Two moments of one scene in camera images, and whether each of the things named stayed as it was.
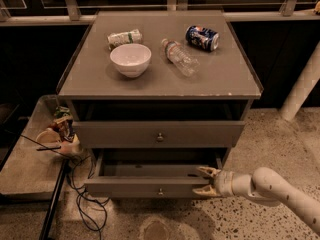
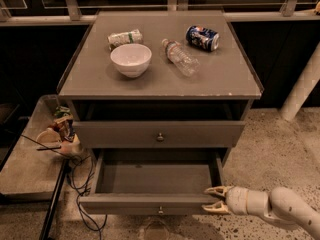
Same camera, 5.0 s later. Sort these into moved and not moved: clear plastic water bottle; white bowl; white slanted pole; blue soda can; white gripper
Moved: white gripper
Not moved: blue soda can; clear plastic water bottle; white slanted pole; white bowl
